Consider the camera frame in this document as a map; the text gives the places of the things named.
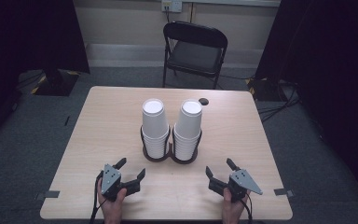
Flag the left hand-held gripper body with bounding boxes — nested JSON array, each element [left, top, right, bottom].
[[101, 163, 129, 203]]

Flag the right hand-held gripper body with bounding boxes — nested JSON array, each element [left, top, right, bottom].
[[227, 168, 264, 203]]

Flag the black double cup holder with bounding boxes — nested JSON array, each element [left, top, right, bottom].
[[140, 124, 203, 165]]

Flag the stack of white paper cups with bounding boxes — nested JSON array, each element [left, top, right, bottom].
[[141, 98, 171, 160], [172, 98, 203, 161]]

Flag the person's right hand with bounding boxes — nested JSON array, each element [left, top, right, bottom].
[[222, 187, 251, 224]]

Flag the person's left hand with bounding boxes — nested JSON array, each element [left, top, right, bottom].
[[96, 180, 128, 224]]

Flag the grey tape strip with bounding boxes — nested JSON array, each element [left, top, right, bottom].
[[35, 189, 61, 201], [273, 188, 295, 198]]

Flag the black stand base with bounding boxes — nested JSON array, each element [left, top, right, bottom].
[[31, 68, 80, 97], [246, 77, 281, 102]]

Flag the black folding chair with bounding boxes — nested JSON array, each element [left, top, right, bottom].
[[162, 21, 228, 91]]

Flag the black curtain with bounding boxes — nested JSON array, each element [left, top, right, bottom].
[[0, 0, 91, 147], [255, 0, 358, 206]]

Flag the left hand-held gripper cable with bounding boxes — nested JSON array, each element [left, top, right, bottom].
[[89, 170, 106, 224]]

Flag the hand-held gripper cable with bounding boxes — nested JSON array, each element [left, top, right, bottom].
[[89, 170, 106, 224], [239, 193, 254, 224]]

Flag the right hand-held gripper cable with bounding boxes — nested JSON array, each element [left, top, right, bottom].
[[239, 193, 254, 224]]

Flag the black floor cables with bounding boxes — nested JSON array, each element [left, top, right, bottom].
[[257, 79, 301, 123]]

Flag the white wall socket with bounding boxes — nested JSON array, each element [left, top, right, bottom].
[[161, 0, 184, 13]]

